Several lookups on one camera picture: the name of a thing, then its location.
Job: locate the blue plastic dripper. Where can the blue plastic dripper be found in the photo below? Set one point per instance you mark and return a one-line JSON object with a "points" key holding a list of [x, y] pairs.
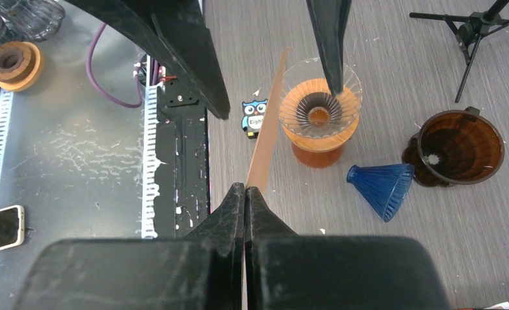
{"points": [[384, 187]]}

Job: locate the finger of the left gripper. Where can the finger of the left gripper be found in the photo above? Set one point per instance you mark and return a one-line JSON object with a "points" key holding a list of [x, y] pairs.
{"points": [[329, 19], [175, 34]]}

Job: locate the silver microphone on tripod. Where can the silver microphone on tripod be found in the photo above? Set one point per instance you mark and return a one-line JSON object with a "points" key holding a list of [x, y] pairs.
{"points": [[469, 31]]}

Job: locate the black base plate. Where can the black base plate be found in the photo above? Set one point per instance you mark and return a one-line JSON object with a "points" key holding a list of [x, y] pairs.
{"points": [[183, 198]]}

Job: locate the white smartphone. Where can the white smartphone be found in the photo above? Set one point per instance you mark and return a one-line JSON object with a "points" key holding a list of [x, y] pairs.
{"points": [[12, 226]]}

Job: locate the spare clear glass dripper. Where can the spare clear glass dripper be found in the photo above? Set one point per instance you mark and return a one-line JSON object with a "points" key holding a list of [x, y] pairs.
{"points": [[32, 21]]}

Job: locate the brown paper coffee filter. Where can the brown paper coffee filter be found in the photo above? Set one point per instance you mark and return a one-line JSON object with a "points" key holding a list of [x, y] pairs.
{"points": [[259, 169]]}

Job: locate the blue owl sticker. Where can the blue owl sticker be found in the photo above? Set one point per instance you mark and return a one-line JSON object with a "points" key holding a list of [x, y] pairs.
{"points": [[254, 112]]}

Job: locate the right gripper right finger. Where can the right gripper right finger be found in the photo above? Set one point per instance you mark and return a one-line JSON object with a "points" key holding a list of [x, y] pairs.
{"points": [[286, 270]]}

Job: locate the amber glass carafe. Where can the amber glass carafe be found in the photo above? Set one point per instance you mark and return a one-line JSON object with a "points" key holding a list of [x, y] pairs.
{"points": [[317, 160]]}

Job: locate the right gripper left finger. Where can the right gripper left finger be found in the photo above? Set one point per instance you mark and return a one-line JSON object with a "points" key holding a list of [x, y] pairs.
{"points": [[202, 270]]}

